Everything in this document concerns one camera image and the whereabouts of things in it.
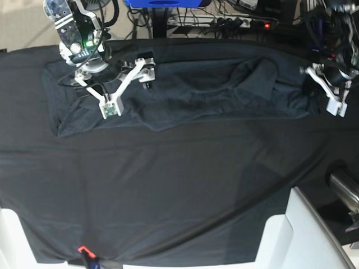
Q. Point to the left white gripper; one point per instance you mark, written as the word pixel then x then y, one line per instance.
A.
pixel 331 77

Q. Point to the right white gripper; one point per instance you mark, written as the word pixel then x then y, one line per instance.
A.
pixel 95 74

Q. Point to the dark grey T-shirt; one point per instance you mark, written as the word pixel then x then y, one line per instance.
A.
pixel 193 83

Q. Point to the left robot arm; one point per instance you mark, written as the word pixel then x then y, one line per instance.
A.
pixel 333 31

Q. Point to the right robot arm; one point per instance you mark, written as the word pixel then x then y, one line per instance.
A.
pixel 83 37

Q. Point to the white power strip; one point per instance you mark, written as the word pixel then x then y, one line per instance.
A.
pixel 189 20

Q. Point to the black table leg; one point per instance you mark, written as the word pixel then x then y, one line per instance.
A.
pixel 159 19

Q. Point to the blue plastic bin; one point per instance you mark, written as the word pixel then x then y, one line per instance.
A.
pixel 163 3

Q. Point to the shiny metal pole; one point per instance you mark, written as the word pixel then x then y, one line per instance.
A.
pixel 345 185

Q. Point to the black table cloth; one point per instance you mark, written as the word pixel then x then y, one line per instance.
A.
pixel 197 194

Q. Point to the white panel right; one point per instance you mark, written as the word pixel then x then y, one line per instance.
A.
pixel 299 238

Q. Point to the white panel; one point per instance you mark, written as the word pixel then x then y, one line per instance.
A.
pixel 15 248
pixel 299 238

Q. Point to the orange black clamp bottom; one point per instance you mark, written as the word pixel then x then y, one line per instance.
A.
pixel 89 259

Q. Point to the white panel left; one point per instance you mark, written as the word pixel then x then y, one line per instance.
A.
pixel 15 248

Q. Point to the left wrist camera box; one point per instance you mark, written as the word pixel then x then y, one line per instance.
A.
pixel 336 108

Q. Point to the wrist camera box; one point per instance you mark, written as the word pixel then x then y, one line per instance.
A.
pixel 336 108
pixel 111 108

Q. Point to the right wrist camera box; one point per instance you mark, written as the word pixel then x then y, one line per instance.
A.
pixel 111 108

